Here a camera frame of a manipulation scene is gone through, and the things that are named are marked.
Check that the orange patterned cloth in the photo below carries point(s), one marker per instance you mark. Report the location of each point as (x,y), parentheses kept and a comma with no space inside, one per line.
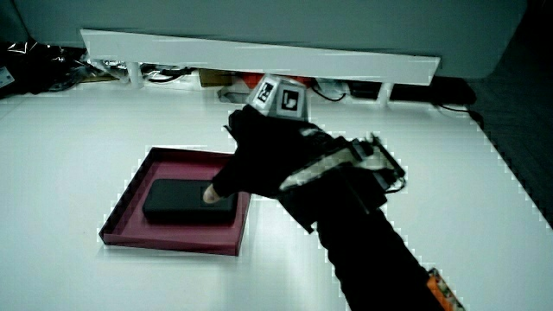
(445,291)

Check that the black plastic bags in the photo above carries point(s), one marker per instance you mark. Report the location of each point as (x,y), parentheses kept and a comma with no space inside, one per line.
(34,67)

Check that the black battery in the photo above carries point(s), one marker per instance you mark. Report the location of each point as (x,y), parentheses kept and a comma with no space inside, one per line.
(177,201)

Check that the orange object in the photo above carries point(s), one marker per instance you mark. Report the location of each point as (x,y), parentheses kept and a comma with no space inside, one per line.
(250,79)

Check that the white raised shelf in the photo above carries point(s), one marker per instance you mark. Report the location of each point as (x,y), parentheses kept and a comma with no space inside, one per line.
(259,56)

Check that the brown cardboard box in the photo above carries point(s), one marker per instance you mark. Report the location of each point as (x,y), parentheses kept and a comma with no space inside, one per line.
(216,78)

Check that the person's right forearm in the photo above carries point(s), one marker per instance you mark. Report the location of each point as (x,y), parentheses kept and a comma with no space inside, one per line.
(371,263)

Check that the person's right hand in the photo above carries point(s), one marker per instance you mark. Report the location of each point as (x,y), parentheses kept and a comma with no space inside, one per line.
(268,160)

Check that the maroon square plate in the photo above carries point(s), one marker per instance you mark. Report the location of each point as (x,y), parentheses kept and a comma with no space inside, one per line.
(129,218)

